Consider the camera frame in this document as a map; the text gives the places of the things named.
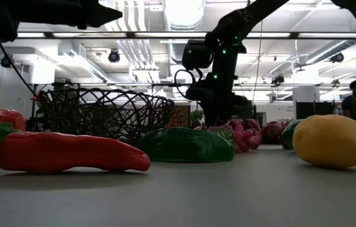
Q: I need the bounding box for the purple grape bunch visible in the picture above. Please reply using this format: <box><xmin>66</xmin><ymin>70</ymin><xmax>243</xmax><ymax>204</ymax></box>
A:
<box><xmin>208</xmin><ymin>118</ymin><xmax>263</xmax><ymax>154</ymax></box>

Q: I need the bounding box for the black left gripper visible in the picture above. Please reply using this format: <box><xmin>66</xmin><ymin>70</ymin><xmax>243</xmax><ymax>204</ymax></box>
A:
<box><xmin>7</xmin><ymin>0</ymin><xmax>124</xmax><ymax>30</ymax></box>

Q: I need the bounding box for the silver ceiling air duct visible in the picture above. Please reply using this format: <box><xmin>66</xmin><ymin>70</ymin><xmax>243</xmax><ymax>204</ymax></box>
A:
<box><xmin>162</xmin><ymin>0</ymin><xmax>206</xmax><ymax>32</ymax></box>

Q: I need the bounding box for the long red chili pepper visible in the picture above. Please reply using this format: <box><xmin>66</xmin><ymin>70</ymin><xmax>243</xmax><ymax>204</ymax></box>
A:
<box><xmin>0</xmin><ymin>122</ymin><xmax>151</xmax><ymax>174</ymax></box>

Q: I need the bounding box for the yellow lemon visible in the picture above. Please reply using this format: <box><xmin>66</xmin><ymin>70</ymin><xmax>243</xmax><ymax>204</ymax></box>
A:
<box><xmin>292</xmin><ymin>114</ymin><xmax>356</xmax><ymax>169</ymax></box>

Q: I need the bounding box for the black room partition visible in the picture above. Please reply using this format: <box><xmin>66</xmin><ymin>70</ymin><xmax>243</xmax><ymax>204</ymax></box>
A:
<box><xmin>295</xmin><ymin>101</ymin><xmax>335</xmax><ymax>120</ymax></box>

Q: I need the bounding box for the watermelon slice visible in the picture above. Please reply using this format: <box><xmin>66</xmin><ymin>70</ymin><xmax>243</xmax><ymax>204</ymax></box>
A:
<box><xmin>135</xmin><ymin>127</ymin><xmax>236</xmax><ymax>163</ymax></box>

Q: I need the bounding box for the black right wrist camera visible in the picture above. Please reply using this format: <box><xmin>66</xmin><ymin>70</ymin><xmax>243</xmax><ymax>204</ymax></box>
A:
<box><xmin>182</xmin><ymin>39</ymin><xmax>214</xmax><ymax>71</ymax></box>

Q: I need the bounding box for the black overhead frame beam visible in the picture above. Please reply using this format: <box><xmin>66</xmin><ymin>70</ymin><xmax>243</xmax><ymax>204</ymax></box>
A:
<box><xmin>0</xmin><ymin>31</ymin><xmax>356</xmax><ymax>40</ymax></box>

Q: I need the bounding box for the black wire basket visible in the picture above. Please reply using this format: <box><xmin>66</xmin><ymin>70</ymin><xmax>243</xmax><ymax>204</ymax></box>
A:
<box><xmin>37</xmin><ymin>87</ymin><xmax>176</xmax><ymax>144</ymax></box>

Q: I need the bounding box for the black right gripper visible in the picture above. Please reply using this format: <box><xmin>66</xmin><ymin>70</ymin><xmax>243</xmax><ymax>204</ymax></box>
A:
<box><xmin>186</xmin><ymin>69</ymin><xmax>240</xmax><ymax>127</ymax></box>

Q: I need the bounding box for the person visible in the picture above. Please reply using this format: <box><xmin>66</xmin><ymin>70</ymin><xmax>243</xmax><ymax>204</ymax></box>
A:
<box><xmin>341</xmin><ymin>79</ymin><xmax>356</xmax><ymax>125</ymax></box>

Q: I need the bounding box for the potted plant in white pot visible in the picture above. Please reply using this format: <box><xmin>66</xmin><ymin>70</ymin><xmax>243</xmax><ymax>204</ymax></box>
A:
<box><xmin>190</xmin><ymin>109</ymin><xmax>205</xmax><ymax>129</ymax></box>

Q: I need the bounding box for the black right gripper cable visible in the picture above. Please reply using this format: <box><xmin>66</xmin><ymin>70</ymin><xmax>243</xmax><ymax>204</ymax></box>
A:
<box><xmin>174</xmin><ymin>69</ymin><xmax>198</xmax><ymax>100</ymax></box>

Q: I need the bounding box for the orange patterned wall tapestry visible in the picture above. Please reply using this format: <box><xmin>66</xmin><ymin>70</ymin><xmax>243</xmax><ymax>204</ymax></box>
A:
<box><xmin>167</xmin><ymin>105</ymin><xmax>191</xmax><ymax>129</ymax></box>

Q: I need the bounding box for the dark red round fruit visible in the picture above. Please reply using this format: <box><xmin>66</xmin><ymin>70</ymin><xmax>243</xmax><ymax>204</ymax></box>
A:
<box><xmin>259</xmin><ymin>121</ymin><xmax>285</xmax><ymax>145</ymax></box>

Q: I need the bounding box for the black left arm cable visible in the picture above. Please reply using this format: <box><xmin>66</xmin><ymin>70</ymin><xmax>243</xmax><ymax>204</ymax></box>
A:
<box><xmin>0</xmin><ymin>40</ymin><xmax>39</xmax><ymax>98</ymax></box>

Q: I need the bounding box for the thin black rig crossbar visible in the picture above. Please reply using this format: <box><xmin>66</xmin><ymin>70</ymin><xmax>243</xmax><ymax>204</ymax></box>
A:
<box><xmin>29</xmin><ymin>83</ymin><xmax>356</xmax><ymax>89</ymax></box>

